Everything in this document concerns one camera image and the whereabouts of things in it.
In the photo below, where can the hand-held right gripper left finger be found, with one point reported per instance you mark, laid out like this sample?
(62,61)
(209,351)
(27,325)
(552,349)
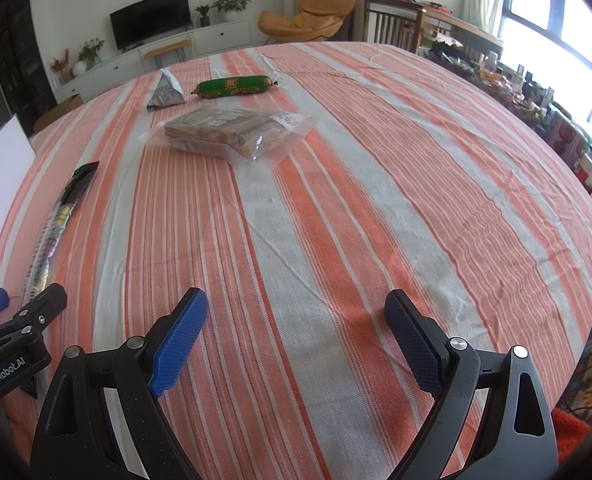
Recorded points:
(180,340)

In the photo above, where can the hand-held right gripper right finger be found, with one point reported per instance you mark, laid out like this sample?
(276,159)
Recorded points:
(416,345)

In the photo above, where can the long brown chocolate bar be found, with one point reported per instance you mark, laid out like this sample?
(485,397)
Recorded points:
(63,210)

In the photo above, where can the orange striped tablecloth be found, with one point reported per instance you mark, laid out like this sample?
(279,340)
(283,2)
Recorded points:
(326,235)

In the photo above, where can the orange fuzzy cloth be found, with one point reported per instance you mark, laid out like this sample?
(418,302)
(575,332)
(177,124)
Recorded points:
(571,430)

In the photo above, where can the cardboard box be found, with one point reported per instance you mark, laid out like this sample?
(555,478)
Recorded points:
(58,107)

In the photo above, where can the clear bag of wafer biscuits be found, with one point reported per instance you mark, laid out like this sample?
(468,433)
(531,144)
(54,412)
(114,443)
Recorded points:
(225,132)

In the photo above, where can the dark glass cabinet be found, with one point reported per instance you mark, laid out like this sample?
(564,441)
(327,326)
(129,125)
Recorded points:
(18,70)

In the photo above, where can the red flowers in white vase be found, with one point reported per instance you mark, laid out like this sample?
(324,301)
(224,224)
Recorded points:
(78,67)

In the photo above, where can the grey triangular snack packet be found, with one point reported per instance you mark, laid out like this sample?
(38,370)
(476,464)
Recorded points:
(165,92)

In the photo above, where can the leafy potted plant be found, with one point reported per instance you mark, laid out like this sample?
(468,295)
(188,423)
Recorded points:
(90,52)

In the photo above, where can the green wrapped sausage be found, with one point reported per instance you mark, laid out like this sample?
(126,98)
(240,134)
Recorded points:
(233,86)

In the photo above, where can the row of packets by window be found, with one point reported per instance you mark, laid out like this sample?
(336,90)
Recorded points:
(551,110)

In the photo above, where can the wooden stool with metal legs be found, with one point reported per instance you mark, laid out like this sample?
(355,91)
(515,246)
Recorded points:
(165,47)

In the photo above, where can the black flat television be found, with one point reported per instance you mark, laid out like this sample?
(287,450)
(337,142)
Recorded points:
(150,17)

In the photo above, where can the white television cabinet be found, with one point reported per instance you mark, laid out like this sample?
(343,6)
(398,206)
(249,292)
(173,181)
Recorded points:
(220,35)

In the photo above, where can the wooden side table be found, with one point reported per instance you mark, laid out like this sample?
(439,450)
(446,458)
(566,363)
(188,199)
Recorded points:
(466,35)

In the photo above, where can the wooden slatted chair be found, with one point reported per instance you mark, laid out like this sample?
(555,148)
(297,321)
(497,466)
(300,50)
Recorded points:
(391,22)

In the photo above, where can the small potted plant dark pot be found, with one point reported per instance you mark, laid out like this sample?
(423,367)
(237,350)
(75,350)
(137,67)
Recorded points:
(203,15)

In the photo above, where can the large potted plant white pot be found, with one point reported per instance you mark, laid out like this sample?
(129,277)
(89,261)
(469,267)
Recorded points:
(230,4)

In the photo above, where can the orange lounge chair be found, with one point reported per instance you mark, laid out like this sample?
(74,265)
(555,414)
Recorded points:
(306,20)

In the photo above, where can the large window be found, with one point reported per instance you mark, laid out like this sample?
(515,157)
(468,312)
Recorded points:
(551,25)

